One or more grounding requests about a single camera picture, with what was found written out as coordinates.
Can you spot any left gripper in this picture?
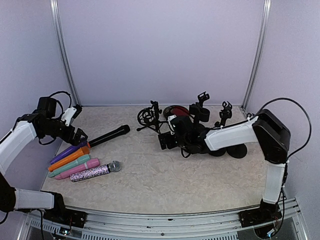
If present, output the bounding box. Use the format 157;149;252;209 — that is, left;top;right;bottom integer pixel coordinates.
41;119;88;146

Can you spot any purple microphone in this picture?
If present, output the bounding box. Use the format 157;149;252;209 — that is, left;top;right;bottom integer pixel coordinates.
49;141;88;165

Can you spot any orange microphone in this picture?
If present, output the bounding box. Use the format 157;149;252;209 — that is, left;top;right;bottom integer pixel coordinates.
48;146;90;172

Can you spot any teal microphone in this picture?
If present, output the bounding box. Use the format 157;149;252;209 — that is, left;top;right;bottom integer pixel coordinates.
48;154;90;178

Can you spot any pink microphone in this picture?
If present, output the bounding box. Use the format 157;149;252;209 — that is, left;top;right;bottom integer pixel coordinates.
54;158;100;180

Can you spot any tall black stand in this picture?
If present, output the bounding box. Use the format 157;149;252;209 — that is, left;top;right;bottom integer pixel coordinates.
197;91;210;106

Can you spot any black tripod mic stand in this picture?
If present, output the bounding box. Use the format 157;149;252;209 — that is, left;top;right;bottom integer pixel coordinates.
136;100;168;134

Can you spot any black microphone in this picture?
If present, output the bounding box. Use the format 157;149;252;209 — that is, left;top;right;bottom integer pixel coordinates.
87;124;131;149

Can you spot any glitter silver-head microphone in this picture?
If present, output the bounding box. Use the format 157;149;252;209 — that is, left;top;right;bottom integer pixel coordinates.
69;161;122;183

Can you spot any black stand with phone clamp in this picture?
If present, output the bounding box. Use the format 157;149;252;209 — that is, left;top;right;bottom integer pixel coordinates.
189;102;211;123

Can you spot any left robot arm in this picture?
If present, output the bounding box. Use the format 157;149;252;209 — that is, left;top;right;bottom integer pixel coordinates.
0;96;88;228

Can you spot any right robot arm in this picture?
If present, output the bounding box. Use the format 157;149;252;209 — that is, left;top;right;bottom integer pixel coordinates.
158;109;291;228

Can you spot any red floral round plate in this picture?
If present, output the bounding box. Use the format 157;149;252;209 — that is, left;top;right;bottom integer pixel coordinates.
163;105;189;119

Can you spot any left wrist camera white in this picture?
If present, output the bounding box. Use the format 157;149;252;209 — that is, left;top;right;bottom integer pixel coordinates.
61;107;77;127

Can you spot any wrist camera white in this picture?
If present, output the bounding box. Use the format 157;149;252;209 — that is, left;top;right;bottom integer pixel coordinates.
167;114;177;132
61;107;77;127

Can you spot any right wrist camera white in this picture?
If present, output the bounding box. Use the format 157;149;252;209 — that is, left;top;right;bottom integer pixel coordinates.
167;114;177;132

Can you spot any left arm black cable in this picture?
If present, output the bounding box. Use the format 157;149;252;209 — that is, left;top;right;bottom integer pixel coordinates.
48;90;73;116

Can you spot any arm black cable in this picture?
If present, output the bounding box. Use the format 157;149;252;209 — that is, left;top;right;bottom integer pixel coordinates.
181;97;313;159
48;90;73;116

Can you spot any aluminium front rail frame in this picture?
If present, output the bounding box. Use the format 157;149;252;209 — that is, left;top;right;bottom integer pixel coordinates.
16;197;310;240

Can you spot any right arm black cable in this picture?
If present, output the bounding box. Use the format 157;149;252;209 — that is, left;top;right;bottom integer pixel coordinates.
181;97;313;159

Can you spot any left aluminium corner post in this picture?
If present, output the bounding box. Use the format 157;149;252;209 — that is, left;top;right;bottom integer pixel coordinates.
50;0;82;106

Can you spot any aluminium corner post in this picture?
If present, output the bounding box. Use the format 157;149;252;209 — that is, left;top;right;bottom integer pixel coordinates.
241;0;272;111
50;0;82;106

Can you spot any right aluminium corner post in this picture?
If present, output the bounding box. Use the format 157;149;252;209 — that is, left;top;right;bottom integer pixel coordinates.
241;0;272;111

